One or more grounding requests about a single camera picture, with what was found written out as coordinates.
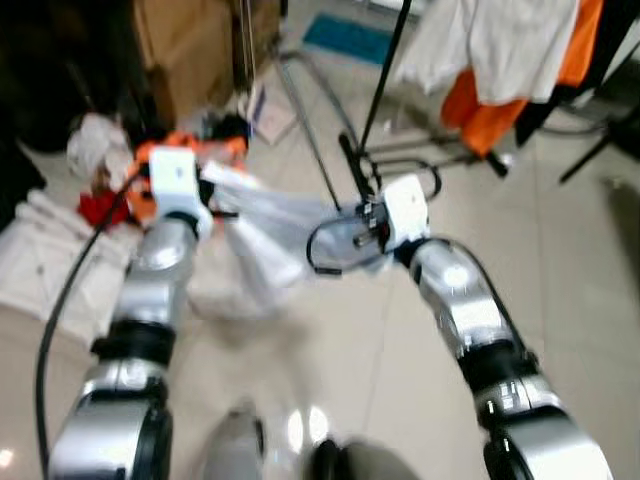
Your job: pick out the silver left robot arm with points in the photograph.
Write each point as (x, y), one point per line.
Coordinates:
(150, 290)

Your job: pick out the red cloth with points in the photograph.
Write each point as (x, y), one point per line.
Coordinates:
(100, 208)

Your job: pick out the white cloth bundle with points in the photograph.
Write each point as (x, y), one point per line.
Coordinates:
(95, 145)

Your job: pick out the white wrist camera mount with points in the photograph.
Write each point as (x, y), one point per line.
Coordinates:
(175, 185)
(408, 210)

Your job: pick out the white short sleeve shirt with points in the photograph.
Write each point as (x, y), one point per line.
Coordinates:
(500, 50)

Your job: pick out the chrome black clothes rack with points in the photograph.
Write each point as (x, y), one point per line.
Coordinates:
(389, 60)

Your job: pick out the grey left robot leg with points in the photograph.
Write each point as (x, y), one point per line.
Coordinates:
(232, 450)

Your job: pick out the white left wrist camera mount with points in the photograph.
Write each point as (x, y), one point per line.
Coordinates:
(175, 185)

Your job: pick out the grey robot leg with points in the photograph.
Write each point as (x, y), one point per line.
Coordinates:
(365, 465)
(232, 450)

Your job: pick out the orange plastic bag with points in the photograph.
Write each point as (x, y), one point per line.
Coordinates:
(230, 148)

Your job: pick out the teal floor mat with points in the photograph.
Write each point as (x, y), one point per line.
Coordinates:
(350, 40)

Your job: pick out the grey right robot leg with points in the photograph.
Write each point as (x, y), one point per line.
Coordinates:
(365, 465)

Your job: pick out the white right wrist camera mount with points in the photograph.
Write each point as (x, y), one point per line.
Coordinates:
(408, 210)

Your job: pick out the orange polo shirt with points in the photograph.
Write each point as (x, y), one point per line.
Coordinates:
(480, 120)

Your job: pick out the white dustpan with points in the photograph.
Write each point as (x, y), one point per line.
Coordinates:
(270, 115)

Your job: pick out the large brown cardboard box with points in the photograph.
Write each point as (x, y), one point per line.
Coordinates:
(200, 55)

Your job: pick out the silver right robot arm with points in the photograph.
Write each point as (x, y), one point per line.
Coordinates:
(470, 310)

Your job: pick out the thin white garment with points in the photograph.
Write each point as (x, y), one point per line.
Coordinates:
(270, 230)

